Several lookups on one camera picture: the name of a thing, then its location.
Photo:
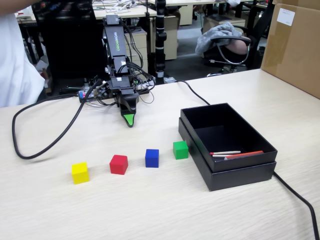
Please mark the beige drawer cabinet with lock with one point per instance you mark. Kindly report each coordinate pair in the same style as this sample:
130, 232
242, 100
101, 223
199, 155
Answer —
137, 47

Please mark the grey fleece cloth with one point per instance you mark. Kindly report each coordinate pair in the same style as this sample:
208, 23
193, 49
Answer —
217, 35

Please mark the black open box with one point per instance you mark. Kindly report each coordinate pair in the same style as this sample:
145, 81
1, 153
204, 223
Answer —
240, 178

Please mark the person in white shirt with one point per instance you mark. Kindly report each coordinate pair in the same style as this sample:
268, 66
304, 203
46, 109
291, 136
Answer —
15, 65

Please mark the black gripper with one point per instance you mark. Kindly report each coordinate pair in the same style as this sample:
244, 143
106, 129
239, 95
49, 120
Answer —
120, 86

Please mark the red wooden cube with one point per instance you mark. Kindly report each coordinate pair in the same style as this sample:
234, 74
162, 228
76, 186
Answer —
118, 164

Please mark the black mesh office chair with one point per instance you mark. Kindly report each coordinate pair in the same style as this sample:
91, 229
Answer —
72, 42

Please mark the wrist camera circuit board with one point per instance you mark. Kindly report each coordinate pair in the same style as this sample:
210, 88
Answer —
102, 88

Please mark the orange pencil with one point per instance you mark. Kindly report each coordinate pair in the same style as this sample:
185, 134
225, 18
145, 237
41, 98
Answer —
245, 154

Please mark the black pole with white bands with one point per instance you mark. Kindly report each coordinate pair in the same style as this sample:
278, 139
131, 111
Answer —
160, 50

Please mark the controller board with red LED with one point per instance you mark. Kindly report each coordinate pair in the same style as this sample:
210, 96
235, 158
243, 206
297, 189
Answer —
86, 95

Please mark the thin black pole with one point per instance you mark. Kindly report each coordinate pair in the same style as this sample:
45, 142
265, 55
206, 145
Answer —
148, 37

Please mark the yellow wooden cube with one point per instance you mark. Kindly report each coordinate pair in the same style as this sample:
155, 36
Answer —
80, 173

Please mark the office chair with chrome frame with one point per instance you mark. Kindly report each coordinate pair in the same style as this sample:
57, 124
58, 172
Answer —
232, 38

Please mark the short grey pencil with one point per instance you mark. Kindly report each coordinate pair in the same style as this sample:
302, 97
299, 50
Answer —
219, 156

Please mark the white desk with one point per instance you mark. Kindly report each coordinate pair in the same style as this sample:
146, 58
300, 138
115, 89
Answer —
135, 13

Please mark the large brown cardboard box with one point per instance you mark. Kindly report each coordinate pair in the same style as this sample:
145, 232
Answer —
292, 50

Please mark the blue wooden cube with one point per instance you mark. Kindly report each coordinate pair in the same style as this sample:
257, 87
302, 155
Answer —
152, 158

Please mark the pinkish cushion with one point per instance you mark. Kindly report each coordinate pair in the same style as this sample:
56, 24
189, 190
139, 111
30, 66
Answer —
238, 47

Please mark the black oblong device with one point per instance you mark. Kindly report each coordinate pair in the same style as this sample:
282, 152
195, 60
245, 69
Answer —
70, 89

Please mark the green wooden cube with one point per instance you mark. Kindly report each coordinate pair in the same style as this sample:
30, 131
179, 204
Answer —
180, 150

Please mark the white stick with red tip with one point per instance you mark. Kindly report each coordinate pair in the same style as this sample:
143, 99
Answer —
225, 152

